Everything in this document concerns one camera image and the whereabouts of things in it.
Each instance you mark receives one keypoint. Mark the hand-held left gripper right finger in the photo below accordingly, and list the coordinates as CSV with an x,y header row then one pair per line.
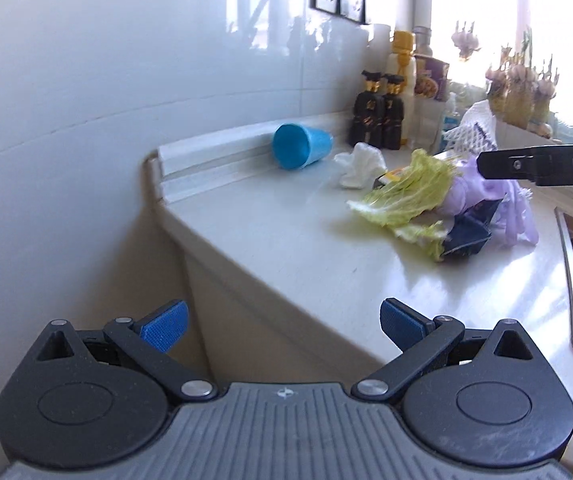
x,y
402,329

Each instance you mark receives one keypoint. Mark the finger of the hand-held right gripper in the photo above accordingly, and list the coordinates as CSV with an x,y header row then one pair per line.
x,y
504,165

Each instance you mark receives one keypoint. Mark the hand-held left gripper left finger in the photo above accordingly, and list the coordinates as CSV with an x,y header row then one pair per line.
x,y
164,329

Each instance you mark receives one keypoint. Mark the purple plastic bag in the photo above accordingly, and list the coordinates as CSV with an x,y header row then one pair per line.
x,y
516,215

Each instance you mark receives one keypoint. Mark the white foam fruit net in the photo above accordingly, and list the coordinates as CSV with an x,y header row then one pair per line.
x,y
471,125

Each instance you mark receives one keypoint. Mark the dark blue snack wrapper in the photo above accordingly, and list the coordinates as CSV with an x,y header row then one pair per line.
x,y
466,241

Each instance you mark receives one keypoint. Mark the small napa cabbage leaf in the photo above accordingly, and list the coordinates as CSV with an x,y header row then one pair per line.
x,y
424,237

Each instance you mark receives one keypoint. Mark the small yellow wrapper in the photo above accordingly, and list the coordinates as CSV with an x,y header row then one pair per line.
x,y
390,176

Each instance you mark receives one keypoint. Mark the white tissue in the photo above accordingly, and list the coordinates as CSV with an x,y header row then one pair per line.
x,y
364,166

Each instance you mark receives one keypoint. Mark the blue plastic cup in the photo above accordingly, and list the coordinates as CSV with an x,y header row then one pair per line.
x,y
296,146

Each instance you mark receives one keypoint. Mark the clear bottle with blue label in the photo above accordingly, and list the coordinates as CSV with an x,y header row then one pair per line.
x,y
450,121

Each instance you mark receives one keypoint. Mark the row of sprouting garlic jars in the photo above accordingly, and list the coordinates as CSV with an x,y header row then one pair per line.
x,y
521,87

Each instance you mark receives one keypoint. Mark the clear plastic container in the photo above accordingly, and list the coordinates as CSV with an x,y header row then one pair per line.
x,y
426,122

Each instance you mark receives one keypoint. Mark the purple snack box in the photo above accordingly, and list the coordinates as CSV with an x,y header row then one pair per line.
x,y
432,77

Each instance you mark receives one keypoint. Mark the black bottle with gold cap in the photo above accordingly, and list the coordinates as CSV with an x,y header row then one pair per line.
x,y
366,110
394,115

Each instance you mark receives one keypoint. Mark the hanging garlic bunch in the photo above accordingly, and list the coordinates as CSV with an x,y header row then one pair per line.
x,y
465,40

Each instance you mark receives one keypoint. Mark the white bottle with yellow cap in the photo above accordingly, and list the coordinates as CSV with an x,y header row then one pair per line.
x,y
402,60

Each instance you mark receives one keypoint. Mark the jar with metal lid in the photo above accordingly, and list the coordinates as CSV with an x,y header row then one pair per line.
x,y
423,41

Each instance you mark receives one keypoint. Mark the plain white bottle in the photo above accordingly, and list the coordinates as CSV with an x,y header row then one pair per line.
x,y
379,47

